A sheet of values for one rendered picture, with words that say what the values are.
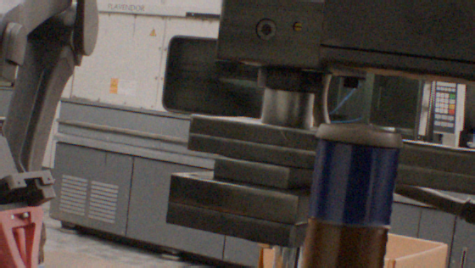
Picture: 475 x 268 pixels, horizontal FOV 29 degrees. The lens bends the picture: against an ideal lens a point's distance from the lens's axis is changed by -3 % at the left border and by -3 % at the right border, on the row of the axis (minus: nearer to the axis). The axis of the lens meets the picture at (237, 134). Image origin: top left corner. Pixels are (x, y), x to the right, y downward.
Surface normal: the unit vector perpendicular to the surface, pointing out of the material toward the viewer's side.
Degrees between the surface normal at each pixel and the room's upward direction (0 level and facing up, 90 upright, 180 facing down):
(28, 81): 63
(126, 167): 90
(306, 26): 90
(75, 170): 90
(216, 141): 90
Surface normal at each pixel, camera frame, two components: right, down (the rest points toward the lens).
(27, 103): -0.05, -0.42
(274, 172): -0.46, -0.01
